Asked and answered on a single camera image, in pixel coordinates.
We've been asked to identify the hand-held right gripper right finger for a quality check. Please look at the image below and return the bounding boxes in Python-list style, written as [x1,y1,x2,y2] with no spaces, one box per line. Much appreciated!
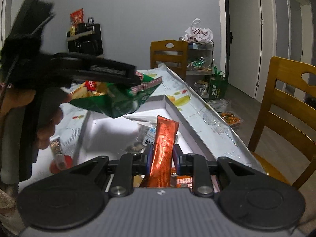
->
[173,144,267,197]

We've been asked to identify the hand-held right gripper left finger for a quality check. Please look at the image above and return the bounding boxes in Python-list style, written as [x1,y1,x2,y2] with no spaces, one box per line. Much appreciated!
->
[69,144,154,197]

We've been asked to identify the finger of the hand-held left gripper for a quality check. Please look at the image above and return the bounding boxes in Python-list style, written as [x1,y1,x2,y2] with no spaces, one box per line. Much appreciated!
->
[51,52,137,77]
[62,70,142,87]

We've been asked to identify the long orange snack packet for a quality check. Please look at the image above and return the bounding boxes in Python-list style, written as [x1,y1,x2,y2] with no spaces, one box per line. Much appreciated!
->
[141,115,179,188]

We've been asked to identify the green chip bag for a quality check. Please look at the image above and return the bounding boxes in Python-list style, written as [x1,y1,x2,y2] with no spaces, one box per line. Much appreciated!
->
[68,70,162,118]

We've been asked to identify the clear nut packet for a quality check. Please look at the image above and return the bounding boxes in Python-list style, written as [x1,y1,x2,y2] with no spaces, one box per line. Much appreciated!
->
[125,122,158,153]

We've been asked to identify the grey cardboard box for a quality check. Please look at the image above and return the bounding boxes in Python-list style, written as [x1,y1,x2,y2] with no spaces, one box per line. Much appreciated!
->
[71,94,218,190]

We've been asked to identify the brown candy tube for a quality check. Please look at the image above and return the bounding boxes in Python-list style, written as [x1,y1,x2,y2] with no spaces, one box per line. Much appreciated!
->
[49,137,67,171]

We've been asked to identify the person's left hand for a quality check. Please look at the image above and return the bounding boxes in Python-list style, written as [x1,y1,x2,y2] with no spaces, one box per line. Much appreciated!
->
[7,90,64,150]

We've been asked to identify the black coffee machine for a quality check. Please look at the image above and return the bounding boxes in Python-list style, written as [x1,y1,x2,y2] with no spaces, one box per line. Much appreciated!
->
[66,23,103,55]

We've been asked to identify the red snack bag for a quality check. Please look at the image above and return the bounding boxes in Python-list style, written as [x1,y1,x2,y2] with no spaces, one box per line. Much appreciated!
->
[70,8,85,24]

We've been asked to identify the wooden chair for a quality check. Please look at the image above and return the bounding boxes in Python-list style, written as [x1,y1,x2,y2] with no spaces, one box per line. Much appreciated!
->
[248,56,316,190]
[150,39,189,79]

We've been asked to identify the clear plastic food container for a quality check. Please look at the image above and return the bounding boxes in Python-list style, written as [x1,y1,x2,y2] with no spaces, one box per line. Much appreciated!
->
[220,111,244,126]

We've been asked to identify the green shopping bag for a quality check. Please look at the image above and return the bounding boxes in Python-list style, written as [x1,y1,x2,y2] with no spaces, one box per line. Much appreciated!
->
[209,65,229,99]

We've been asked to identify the metal storage cart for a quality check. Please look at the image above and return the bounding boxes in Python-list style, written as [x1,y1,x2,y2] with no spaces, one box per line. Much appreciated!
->
[179,37,215,79]

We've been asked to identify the white plastic bag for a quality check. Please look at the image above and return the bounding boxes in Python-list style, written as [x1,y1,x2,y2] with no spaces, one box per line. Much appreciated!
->
[185,18,214,43]

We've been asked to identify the white door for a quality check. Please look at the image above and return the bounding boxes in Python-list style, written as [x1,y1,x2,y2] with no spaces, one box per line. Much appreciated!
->
[228,0,276,102]

